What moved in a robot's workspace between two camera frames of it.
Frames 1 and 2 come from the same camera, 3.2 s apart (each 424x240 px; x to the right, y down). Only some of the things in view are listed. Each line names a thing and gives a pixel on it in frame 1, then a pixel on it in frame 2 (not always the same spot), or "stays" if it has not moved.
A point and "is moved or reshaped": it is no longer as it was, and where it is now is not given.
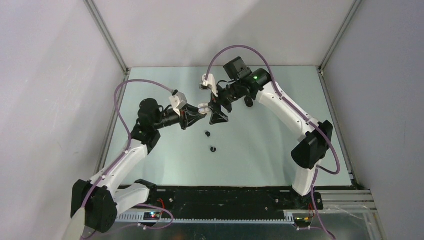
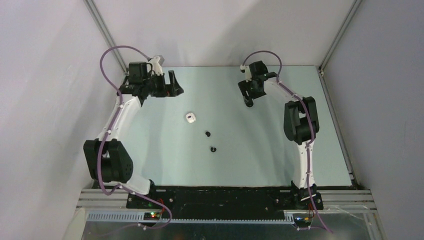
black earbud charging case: [249, 102] stays
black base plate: [197, 199] stays
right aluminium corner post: [336, 41] stays
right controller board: [303, 220] stays
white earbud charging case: [204, 108] is moved or reshaped
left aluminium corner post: [108, 37] stays
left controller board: [151, 216] stays
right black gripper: [216, 102] to [244, 86]
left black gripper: [189, 115] to [173, 89]
